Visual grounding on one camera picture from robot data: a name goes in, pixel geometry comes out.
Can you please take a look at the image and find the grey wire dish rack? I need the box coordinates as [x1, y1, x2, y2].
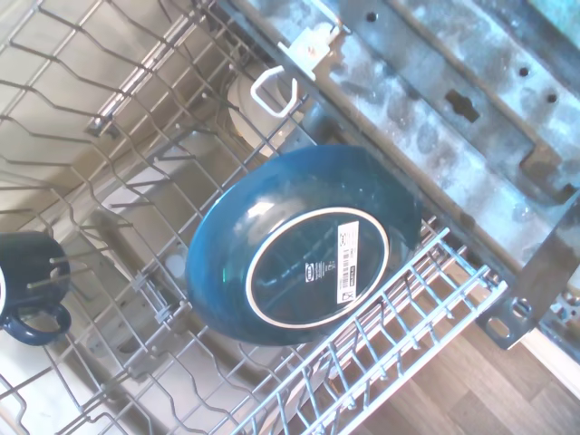
[0, 0, 509, 435]

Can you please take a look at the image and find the dark blue ceramic mug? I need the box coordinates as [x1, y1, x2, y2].
[0, 230, 73, 348]

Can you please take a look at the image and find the white plastic rack clip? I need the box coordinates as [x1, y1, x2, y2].
[249, 64, 301, 121]

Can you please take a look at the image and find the white plastic rail bracket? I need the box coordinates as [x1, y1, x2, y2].
[277, 21, 353, 79]

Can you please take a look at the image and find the small white round cap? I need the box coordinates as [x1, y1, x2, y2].
[164, 253, 188, 283]

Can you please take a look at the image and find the built-in steel dishwasher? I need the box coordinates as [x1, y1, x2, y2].
[216, 0, 580, 353]

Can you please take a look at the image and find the white cup with handle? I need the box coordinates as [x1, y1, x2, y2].
[226, 75, 301, 151]

